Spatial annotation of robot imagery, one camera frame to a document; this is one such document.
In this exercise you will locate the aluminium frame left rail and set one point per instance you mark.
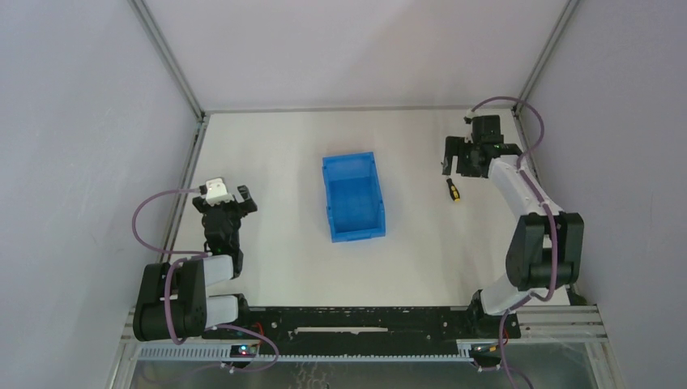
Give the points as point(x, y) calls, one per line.
point(165, 53)

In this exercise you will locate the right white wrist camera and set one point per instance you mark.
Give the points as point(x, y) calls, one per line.
point(469, 115)

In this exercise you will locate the aluminium frame rail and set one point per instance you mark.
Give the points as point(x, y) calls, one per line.
point(165, 53)
point(561, 24)
point(463, 108)

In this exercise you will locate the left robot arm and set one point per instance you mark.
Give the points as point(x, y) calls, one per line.
point(173, 302)

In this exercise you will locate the black yellow screwdriver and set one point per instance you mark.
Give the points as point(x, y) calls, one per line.
point(453, 190)

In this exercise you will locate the grey slotted cable duct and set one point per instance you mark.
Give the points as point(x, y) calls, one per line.
point(228, 352)

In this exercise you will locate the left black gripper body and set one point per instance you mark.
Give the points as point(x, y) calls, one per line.
point(224, 208)

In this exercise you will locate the blue plastic bin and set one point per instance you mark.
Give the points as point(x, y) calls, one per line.
point(355, 207)

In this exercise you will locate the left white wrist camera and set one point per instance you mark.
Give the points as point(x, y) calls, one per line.
point(215, 192)

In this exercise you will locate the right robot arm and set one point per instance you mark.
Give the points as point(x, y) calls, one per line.
point(545, 250)

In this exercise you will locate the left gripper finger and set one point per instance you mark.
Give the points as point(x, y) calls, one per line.
point(199, 203)
point(247, 205)

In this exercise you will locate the aluminium frame back rail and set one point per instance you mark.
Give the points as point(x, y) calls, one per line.
point(463, 108)

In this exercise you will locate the aluminium frame right rail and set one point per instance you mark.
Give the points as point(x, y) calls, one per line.
point(561, 24)

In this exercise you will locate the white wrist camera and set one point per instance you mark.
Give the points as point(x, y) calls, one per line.
point(215, 192)
point(469, 115)

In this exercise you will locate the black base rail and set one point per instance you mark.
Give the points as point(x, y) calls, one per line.
point(377, 329)

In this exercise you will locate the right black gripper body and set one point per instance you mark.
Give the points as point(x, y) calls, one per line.
point(464, 159)

